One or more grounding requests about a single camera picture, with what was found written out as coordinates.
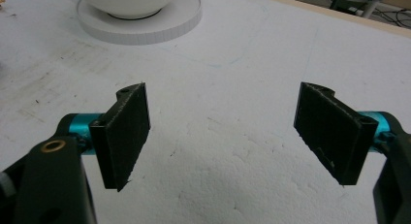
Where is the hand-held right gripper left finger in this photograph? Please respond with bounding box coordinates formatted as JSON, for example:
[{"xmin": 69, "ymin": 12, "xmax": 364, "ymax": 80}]
[{"xmin": 56, "ymin": 81, "xmax": 151, "ymax": 193}]

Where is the black cable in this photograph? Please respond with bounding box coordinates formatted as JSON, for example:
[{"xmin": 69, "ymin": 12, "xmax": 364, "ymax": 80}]
[{"xmin": 371, "ymin": 4, "xmax": 411, "ymax": 28}]

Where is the white bowl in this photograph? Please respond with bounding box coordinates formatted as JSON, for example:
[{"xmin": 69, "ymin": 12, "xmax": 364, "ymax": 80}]
[{"xmin": 76, "ymin": 0, "xmax": 177, "ymax": 20}]

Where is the white round foam base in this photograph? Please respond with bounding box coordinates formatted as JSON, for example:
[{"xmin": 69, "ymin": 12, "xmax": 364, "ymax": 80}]
[{"xmin": 76, "ymin": 0, "xmax": 203, "ymax": 46}]

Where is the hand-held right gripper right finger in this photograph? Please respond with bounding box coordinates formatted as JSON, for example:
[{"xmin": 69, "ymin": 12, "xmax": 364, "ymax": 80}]
[{"xmin": 293, "ymin": 81, "xmax": 411, "ymax": 186}]

